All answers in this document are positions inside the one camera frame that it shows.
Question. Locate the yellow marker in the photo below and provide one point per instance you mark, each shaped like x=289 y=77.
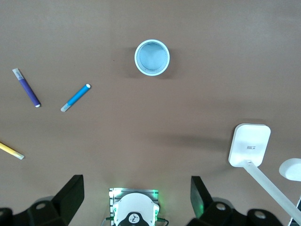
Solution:
x=9 y=148

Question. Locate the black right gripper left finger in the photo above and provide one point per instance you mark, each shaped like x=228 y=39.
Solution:
x=68 y=195

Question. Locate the purple marker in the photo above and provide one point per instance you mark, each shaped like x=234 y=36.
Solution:
x=27 y=88

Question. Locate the translucent blue plastic cup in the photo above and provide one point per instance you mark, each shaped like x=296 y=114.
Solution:
x=152 y=57

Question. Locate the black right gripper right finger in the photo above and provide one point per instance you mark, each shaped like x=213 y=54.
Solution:
x=200 y=195

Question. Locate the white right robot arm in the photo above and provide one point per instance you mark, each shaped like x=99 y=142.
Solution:
x=135 y=204

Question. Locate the blue marker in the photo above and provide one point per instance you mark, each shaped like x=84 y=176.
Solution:
x=76 y=97

